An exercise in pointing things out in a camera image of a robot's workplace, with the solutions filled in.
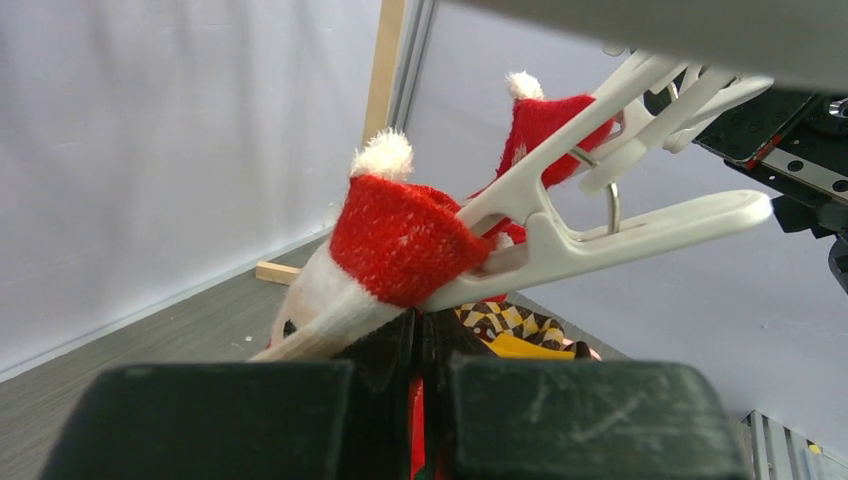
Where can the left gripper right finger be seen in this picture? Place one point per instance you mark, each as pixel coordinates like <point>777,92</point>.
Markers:
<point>443,337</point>

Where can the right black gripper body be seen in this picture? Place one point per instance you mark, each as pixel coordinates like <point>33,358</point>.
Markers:
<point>794,142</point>

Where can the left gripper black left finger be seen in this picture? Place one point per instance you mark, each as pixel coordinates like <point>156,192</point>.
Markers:
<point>383,357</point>

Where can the red santa sock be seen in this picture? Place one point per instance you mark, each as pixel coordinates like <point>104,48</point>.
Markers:
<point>534,120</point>
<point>393,245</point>

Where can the white plastic clip hanger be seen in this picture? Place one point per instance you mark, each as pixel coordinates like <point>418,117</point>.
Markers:
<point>687,63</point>

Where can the argyle brown sock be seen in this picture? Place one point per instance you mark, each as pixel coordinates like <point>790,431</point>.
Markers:
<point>489,319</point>

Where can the mustard yellow sock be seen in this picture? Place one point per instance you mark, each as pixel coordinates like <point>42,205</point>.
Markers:
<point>507,346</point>

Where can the wooden drying rack frame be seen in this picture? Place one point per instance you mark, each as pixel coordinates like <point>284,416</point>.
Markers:
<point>393,24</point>

